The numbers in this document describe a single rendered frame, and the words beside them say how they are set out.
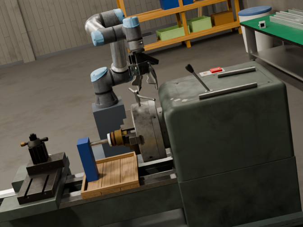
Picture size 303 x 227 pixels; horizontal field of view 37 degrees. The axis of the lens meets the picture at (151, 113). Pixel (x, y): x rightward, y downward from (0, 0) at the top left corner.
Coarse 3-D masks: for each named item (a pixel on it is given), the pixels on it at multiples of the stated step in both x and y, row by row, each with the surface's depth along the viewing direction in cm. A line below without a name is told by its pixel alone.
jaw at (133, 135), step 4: (132, 132) 234; (124, 136) 231; (128, 136) 228; (132, 136) 225; (136, 136) 224; (140, 136) 223; (124, 140) 232; (128, 140) 229; (132, 140) 224; (136, 140) 224; (140, 140) 223; (132, 144) 225
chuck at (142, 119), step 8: (136, 104) 233; (144, 104) 230; (136, 112) 226; (144, 112) 226; (136, 120) 224; (144, 120) 223; (136, 128) 222; (144, 128) 222; (152, 128) 222; (144, 136) 222; (152, 136) 222; (144, 144) 223; (152, 144) 223; (144, 152) 225; (152, 152) 226; (144, 160) 230; (152, 160) 233
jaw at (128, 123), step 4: (128, 112) 240; (128, 116) 239; (132, 116) 239; (124, 120) 239; (128, 120) 238; (132, 120) 238; (124, 124) 238; (128, 124) 238; (132, 124) 238; (124, 128) 237; (128, 128) 237; (132, 128) 238
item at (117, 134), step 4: (120, 128) 237; (112, 132) 236; (116, 132) 235; (120, 132) 234; (124, 132) 235; (112, 136) 234; (116, 136) 234; (120, 136) 234; (112, 140) 234; (116, 140) 234; (120, 140) 234; (112, 144) 235; (116, 144) 236; (120, 144) 235; (124, 144) 238
